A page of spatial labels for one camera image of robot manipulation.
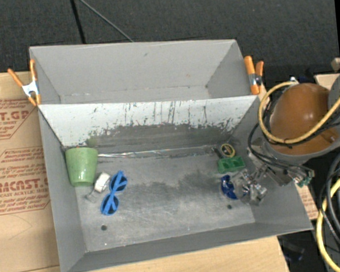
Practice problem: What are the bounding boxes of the yellow and black ring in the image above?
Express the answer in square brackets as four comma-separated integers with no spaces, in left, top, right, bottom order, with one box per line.
[219,142,237,159]

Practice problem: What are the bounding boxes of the green toy block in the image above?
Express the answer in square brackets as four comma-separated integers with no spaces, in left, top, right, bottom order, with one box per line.
[216,156,247,175]

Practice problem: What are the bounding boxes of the green plastic cup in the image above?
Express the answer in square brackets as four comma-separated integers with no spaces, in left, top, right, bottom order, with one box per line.
[64,145,102,189]

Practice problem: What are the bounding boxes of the grey metal bin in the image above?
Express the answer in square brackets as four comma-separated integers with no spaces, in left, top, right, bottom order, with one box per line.
[28,19,317,272]

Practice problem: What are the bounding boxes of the brown cardboard board red print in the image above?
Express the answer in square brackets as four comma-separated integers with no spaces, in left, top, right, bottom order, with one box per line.
[0,40,323,272]

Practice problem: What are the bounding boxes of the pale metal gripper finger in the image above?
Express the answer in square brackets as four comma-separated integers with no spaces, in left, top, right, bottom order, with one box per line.
[243,182,270,208]
[235,166,269,189]

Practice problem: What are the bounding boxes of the blue sunglasses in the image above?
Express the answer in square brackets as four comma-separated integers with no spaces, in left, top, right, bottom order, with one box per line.
[97,169,132,217]

